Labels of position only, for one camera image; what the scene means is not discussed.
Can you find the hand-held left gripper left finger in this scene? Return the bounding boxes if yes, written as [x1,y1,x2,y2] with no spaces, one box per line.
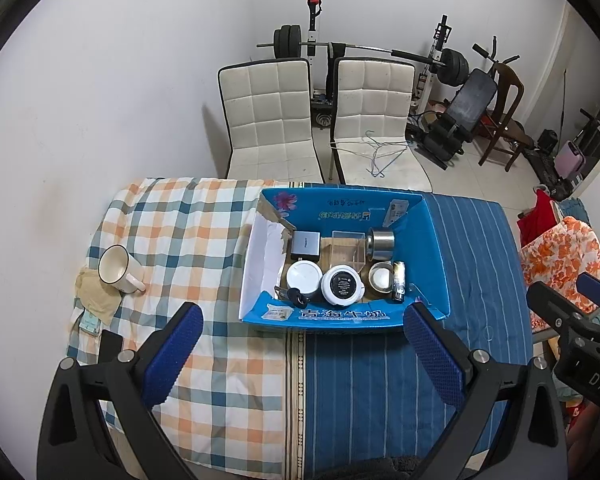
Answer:
[36,301,204,480]

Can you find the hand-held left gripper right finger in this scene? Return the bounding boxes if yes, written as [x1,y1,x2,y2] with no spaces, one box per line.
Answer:
[402,301,568,480]

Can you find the blue printed cardboard box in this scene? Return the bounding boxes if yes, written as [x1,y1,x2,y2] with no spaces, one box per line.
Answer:
[238,183,452,337]

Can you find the small round metal tin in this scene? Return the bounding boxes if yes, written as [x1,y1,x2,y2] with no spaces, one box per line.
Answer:
[368,261,394,292]

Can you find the white jar with black lid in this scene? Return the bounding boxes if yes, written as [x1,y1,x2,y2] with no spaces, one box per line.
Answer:
[320,264,366,306]

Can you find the silver metal tin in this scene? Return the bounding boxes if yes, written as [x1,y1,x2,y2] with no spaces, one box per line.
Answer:
[366,227,397,262]

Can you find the clear plastic box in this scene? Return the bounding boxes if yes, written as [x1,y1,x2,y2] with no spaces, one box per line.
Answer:
[316,230,368,267]

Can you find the white round jar lid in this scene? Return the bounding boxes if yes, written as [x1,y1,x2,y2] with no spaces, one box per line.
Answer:
[286,260,324,297]

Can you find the grey power adapter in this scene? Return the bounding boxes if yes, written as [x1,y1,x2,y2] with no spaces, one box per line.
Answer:
[290,232,322,262]

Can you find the orange white patterned blanket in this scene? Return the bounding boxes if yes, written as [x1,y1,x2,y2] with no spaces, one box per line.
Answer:
[517,216,600,331]

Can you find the black phone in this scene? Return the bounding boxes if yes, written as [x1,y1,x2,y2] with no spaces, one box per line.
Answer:
[96,330,124,368]

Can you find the blue striped bed sheet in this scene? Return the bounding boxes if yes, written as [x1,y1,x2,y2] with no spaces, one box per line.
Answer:
[285,192,536,480]

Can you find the light teal cloth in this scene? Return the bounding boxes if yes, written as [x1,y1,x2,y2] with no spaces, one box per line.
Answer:
[560,197,588,223]

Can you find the small light blue packet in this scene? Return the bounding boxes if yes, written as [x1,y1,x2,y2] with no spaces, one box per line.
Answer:
[78,308,103,336]

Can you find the beige cloth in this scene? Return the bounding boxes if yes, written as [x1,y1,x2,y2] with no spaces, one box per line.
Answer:
[75,266,123,326]

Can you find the red cloth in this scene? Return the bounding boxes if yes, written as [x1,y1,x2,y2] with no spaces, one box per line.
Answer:
[517,187,561,248]

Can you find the white ceramic mug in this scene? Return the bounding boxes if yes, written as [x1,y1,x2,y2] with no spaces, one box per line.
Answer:
[98,244,147,294]

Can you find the orange teal checked blanket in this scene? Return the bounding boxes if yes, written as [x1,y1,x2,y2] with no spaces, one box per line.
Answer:
[66,176,306,478]

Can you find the pink plastic container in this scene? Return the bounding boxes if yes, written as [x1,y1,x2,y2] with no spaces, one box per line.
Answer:
[555,141,587,181]

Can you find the brown wooden chair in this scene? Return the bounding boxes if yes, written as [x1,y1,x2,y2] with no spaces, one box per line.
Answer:
[477,57,537,173]

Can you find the black weight bench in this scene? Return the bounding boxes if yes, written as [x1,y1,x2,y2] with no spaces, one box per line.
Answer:
[407,42,521,171]

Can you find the white quilted chair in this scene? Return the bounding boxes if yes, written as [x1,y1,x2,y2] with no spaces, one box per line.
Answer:
[328,56,433,193]
[217,57,326,183]

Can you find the weight plates on floor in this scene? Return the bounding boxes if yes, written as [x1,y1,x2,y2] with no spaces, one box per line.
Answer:
[310,95,337,131]

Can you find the barbell with black plates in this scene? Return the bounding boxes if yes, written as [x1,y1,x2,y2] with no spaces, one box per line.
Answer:
[256,25,472,86]

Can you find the white barbell rack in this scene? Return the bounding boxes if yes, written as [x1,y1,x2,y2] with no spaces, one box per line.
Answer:
[300,0,453,116]

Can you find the wire clothes hanger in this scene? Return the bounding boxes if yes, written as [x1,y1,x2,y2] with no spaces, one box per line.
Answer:
[331,130,413,178]

